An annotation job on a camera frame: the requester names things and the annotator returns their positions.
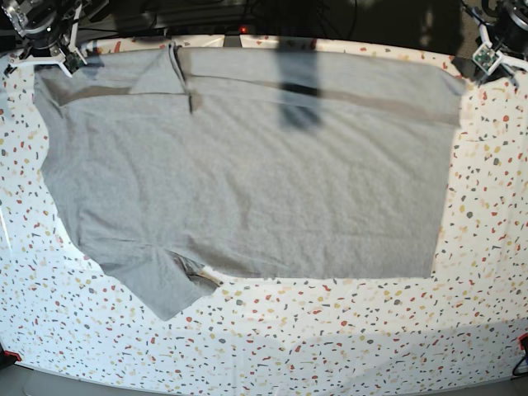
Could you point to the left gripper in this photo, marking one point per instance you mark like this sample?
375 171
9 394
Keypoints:
470 70

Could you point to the grey T-shirt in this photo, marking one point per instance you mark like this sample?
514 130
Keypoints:
253 162

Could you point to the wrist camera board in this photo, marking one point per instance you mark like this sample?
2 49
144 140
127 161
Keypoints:
73 61
486 58

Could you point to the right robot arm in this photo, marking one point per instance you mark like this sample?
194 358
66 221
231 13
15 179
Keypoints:
34 16

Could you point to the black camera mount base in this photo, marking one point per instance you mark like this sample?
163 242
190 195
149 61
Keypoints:
232 41

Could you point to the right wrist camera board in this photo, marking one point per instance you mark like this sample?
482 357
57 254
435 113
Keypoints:
73 61

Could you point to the red table clamp left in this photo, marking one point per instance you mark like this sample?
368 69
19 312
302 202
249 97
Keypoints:
8 359

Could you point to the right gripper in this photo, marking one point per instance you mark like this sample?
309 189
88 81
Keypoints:
47 47

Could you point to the red table clamp right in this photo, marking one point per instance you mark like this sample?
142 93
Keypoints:
523 343

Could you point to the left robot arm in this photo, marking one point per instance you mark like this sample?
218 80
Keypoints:
502 40

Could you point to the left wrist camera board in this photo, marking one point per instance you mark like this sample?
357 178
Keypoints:
486 58

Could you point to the red table clamp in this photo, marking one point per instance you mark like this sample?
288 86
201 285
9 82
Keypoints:
8 359
523 343

